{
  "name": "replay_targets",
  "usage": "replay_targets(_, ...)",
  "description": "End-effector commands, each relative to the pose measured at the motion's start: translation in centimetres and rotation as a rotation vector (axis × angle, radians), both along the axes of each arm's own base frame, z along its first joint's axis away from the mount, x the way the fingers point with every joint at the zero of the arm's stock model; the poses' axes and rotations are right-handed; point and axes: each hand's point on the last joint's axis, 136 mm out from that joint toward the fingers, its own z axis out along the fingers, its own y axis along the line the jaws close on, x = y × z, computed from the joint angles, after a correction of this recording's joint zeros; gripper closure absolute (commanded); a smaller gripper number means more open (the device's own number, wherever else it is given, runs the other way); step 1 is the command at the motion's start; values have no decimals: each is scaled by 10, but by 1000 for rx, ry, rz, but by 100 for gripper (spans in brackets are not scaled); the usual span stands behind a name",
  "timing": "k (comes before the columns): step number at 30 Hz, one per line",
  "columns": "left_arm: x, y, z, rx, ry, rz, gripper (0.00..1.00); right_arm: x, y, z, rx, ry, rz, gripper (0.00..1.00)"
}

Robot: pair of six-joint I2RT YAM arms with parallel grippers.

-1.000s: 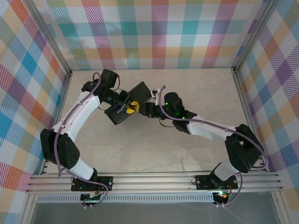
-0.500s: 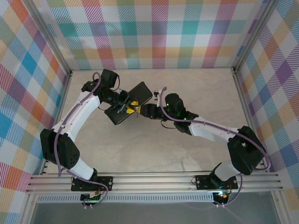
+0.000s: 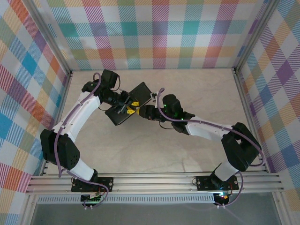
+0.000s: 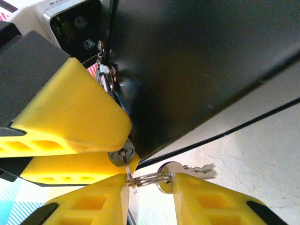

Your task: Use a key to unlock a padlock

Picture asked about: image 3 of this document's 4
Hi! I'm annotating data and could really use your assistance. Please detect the slotted grey cable duct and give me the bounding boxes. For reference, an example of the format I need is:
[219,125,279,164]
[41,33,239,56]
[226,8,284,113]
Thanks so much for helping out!
[37,193,216,204]

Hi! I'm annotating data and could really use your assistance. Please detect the left controller board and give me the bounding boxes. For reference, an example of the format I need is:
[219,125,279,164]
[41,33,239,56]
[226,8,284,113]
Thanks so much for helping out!
[80,194,104,203]

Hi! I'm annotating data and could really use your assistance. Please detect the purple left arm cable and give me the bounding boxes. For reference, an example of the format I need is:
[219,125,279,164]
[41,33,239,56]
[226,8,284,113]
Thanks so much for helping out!
[55,72,110,210]

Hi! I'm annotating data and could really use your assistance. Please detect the controller board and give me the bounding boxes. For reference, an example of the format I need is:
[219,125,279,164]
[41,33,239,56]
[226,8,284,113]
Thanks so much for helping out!
[214,191,230,201]
[80,194,104,203]

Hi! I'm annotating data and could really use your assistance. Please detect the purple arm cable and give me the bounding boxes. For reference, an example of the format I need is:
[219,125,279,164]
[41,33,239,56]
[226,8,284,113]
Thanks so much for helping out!
[150,88,265,209]
[55,72,110,210]

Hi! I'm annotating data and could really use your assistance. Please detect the long aluminium base rail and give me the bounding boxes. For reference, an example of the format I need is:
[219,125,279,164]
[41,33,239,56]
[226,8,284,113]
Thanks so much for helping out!
[25,172,283,195]

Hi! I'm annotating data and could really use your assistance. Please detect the right controller board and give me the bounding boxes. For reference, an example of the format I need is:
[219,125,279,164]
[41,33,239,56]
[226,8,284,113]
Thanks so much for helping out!
[214,191,230,201]

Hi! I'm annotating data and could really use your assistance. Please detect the aluminium side floor rail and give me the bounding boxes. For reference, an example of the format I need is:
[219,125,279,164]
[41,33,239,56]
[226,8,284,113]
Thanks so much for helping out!
[40,70,75,176]
[233,67,270,174]

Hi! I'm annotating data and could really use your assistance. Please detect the black box with painting print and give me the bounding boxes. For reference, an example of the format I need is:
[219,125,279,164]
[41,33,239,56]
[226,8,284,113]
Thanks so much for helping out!
[105,82,152,127]

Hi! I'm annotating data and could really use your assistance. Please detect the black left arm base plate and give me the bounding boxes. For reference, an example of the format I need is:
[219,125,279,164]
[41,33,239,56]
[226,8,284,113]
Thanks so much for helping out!
[71,176,114,193]

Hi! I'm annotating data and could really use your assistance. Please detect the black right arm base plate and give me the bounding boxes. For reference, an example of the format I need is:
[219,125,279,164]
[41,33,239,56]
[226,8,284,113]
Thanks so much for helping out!
[195,175,240,191]

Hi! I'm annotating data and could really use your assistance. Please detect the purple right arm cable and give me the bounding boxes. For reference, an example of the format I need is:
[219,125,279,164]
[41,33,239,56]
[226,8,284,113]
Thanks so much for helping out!
[150,88,265,209]

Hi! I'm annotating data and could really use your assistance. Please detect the aluminium frame post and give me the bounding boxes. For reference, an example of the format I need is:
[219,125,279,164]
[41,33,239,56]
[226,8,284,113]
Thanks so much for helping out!
[271,192,290,225]
[233,0,281,75]
[29,0,74,79]
[20,194,39,225]

